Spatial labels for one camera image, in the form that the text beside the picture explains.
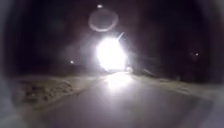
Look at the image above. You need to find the pale roadside verge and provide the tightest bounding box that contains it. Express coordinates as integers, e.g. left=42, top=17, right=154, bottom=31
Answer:
left=131, top=73, right=224, bottom=101

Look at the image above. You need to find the grey asphalt road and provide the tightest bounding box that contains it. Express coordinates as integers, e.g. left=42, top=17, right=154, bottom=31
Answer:
left=33, top=71, right=214, bottom=128

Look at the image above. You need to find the dry grass verge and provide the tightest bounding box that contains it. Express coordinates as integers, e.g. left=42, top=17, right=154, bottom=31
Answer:
left=13, top=73, right=108, bottom=111

